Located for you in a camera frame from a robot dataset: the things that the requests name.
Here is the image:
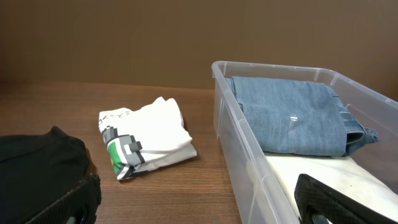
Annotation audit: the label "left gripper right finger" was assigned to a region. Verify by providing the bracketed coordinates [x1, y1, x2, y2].
[294, 174, 397, 224]

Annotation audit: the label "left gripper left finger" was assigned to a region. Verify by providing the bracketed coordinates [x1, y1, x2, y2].
[26, 174, 101, 224]

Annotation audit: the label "beige cloth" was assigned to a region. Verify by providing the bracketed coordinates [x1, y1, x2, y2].
[264, 153, 397, 222]

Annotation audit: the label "blue jeans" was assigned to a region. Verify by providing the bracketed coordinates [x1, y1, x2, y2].
[226, 77, 379, 157]

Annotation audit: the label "clear plastic storage bin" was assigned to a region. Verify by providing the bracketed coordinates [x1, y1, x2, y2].
[212, 61, 397, 224]

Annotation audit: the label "folded black garment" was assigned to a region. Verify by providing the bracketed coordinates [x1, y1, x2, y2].
[1, 126, 89, 223]

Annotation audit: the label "folded white printed t-shirt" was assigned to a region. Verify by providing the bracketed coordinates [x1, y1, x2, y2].
[98, 97, 197, 180]

